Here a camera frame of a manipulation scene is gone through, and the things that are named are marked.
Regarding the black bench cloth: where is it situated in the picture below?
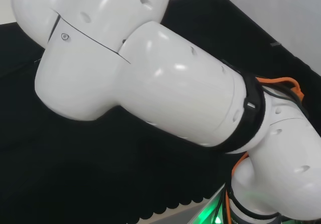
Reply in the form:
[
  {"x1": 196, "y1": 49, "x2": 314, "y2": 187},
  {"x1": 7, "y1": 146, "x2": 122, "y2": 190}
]
[{"x1": 0, "y1": 0, "x2": 321, "y2": 222}]

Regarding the grey metal base plate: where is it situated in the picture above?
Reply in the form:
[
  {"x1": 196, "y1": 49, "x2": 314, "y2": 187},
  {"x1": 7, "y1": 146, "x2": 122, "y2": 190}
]
[{"x1": 194, "y1": 183, "x2": 228, "y2": 224}]

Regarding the orange cable with inline box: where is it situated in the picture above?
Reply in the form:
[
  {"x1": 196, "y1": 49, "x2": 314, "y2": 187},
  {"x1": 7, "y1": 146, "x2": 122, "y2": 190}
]
[{"x1": 224, "y1": 76, "x2": 305, "y2": 224}]

